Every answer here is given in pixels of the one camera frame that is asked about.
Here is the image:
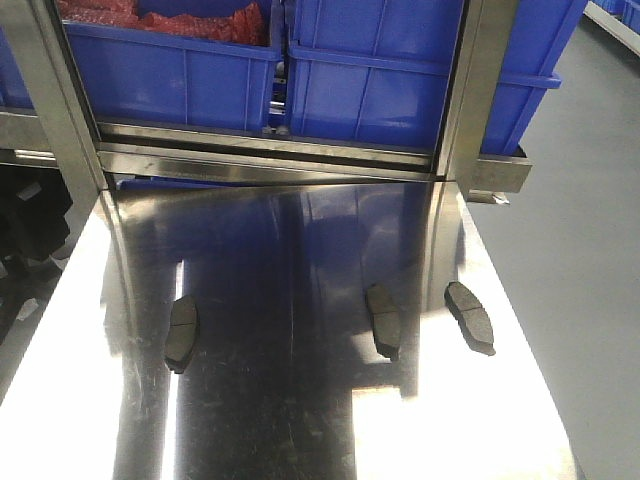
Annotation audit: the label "left blue plastic bin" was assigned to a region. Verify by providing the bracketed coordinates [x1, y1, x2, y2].
[63, 1, 284, 131]

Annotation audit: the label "stainless steel rack frame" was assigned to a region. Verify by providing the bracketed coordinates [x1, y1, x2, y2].
[1, 1, 531, 218]

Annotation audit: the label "grey brake pad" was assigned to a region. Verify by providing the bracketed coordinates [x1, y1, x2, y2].
[444, 281, 496, 356]
[164, 295, 199, 374]
[365, 284, 402, 361]

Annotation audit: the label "right blue plastic bin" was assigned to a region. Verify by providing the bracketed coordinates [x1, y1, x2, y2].
[284, 1, 585, 155]

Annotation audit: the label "blue plastic bin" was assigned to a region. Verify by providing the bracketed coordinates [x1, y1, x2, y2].
[63, 1, 284, 131]
[284, 1, 585, 155]

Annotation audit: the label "far left blue bin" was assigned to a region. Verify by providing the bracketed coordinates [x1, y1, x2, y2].
[0, 32, 33, 110]

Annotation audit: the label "red plastic bags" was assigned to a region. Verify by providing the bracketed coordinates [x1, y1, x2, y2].
[56, 1, 267, 46]

